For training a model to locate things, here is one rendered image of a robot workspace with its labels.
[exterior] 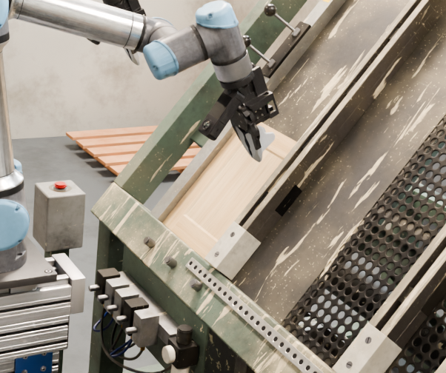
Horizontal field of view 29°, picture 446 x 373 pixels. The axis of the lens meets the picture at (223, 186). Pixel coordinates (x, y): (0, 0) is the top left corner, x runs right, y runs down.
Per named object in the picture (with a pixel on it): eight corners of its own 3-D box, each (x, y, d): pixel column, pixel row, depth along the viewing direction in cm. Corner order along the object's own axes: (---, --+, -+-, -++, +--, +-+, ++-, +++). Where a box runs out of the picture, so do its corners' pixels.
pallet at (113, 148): (212, 135, 638) (214, 121, 634) (274, 174, 573) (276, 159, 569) (62, 144, 579) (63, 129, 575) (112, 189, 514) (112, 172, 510)
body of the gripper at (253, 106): (281, 116, 181) (265, 67, 174) (248, 137, 178) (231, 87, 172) (261, 106, 187) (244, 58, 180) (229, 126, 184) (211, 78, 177)
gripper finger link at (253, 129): (265, 149, 181) (253, 114, 176) (259, 152, 180) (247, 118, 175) (253, 142, 184) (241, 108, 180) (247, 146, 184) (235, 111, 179)
